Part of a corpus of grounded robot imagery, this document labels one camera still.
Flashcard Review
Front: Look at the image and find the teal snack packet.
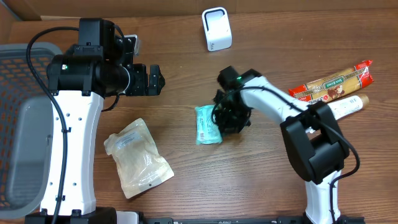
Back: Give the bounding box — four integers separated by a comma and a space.
195, 105, 223, 145

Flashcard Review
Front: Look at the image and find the beige mushroom pouch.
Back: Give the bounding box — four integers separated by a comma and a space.
104, 118, 174, 198

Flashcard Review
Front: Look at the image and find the white cosmetic tube gold cap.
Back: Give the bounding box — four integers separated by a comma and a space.
328, 94, 369, 120

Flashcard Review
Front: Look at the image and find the red orange pasta package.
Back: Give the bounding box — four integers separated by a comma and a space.
289, 60, 373, 104

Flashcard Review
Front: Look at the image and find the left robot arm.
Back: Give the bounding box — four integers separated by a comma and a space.
25, 18, 165, 224

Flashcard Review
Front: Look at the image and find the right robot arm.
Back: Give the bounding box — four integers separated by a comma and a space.
211, 66, 349, 223

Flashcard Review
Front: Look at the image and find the white barcode scanner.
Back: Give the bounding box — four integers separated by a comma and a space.
201, 7, 233, 52

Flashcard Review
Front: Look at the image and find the grey plastic shopping basket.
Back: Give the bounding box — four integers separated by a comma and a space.
1, 44, 53, 219

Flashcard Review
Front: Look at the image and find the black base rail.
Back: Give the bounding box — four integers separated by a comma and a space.
114, 210, 366, 224

